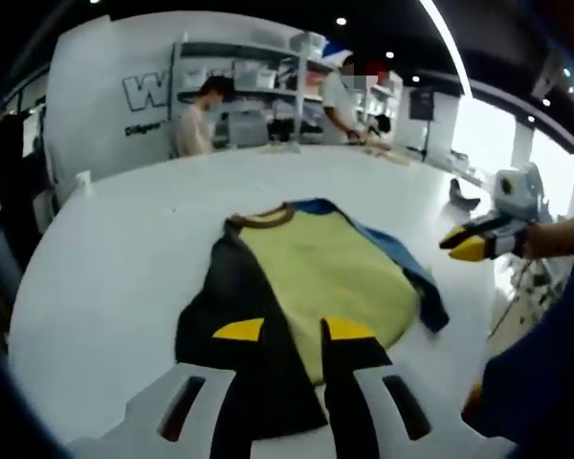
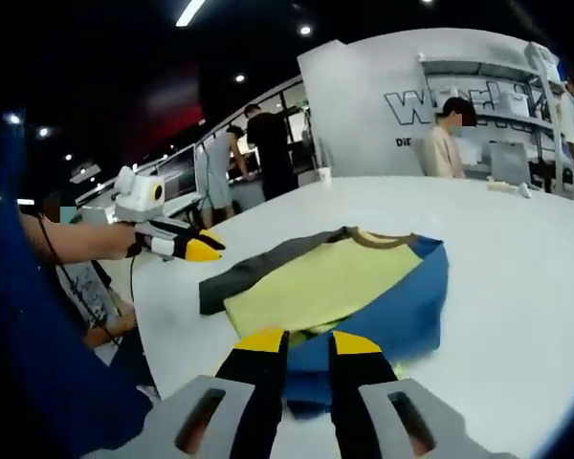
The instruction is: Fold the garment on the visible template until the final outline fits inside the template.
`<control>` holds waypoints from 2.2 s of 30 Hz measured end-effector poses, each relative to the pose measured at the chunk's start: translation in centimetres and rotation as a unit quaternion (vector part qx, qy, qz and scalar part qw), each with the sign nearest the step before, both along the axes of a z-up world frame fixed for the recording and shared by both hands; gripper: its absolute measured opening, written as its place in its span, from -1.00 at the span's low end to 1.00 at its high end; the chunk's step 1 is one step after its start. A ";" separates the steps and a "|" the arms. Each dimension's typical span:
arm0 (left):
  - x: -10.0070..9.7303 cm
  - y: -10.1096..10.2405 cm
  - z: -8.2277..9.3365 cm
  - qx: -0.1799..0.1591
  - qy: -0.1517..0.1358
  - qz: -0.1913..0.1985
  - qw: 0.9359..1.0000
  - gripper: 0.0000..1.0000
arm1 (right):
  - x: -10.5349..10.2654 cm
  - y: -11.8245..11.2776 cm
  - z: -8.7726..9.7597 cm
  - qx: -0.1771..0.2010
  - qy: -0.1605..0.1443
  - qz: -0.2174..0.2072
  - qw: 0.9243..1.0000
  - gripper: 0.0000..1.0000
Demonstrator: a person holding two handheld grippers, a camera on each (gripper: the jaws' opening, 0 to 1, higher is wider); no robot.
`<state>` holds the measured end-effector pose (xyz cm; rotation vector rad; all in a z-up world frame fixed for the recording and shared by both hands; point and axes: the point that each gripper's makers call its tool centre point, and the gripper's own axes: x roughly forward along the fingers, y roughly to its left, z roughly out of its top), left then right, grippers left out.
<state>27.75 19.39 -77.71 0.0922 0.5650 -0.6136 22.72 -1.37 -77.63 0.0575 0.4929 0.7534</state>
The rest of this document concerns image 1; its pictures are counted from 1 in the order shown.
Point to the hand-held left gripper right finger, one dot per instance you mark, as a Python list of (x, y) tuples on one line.
[(363, 406)]

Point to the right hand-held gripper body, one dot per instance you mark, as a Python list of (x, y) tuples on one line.
[(521, 191)]

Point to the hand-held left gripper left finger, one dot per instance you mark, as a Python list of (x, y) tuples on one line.
[(191, 411)]

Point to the yellow grey blue garment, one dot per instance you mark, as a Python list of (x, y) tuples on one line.
[(325, 268)]

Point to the person's right hand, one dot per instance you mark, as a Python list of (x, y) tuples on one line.
[(536, 241)]

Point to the grey curved object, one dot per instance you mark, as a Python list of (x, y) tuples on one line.
[(461, 198)]

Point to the beige cloth pile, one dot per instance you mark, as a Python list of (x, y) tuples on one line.
[(387, 154)]

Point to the black sign stand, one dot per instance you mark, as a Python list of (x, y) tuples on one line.
[(421, 102)]

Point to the person's blue clothing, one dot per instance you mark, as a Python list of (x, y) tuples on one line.
[(545, 373)]

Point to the white shelf rack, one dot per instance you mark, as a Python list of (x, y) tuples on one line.
[(387, 105)]

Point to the ceiling strip light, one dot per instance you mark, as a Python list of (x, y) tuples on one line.
[(447, 43)]

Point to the yellow folded cloth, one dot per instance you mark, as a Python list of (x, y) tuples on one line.
[(277, 148)]

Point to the white paper cup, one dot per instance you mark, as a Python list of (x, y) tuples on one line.
[(83, 184)]

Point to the grey chair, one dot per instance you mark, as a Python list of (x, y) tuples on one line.
[(249, 131)]

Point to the grey metal shelf rack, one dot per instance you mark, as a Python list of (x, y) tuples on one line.
[(249, 52)]

